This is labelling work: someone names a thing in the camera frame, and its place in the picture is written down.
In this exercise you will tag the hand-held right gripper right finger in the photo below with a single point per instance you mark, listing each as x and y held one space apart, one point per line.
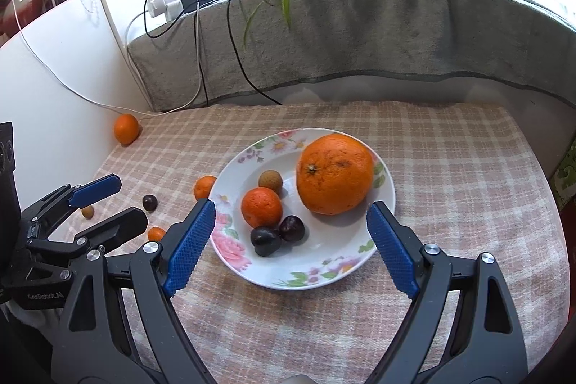
393 251

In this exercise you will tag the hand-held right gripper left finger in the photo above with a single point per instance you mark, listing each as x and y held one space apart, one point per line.
189 249

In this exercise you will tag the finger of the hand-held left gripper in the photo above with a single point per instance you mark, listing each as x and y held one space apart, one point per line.
96 189
121 224

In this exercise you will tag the small brown longan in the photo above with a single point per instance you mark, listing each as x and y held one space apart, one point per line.
87 212

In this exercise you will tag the white floral plate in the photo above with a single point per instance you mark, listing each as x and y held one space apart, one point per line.
328 249

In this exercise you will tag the dark chestnut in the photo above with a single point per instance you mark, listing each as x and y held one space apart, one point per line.
150 202
265 241

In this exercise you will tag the small tangerine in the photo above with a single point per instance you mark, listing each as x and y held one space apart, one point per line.
204 187
262 207

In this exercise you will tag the large orange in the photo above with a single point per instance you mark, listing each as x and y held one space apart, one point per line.
335 175

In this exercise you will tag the brown lychee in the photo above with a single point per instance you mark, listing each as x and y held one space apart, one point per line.
271 183

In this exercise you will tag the tiny orange kumquat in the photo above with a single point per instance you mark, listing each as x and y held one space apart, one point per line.
155 234

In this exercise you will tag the medium orange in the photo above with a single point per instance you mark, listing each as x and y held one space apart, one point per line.
126 130

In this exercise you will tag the white board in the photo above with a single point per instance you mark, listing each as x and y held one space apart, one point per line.
58 118

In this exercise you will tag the checked tablecloth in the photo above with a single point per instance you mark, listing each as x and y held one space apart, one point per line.
450 168

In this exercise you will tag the green printed bag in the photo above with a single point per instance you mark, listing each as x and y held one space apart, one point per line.
567 177

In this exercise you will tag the grey blanket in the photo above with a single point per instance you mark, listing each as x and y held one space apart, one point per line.
382 33

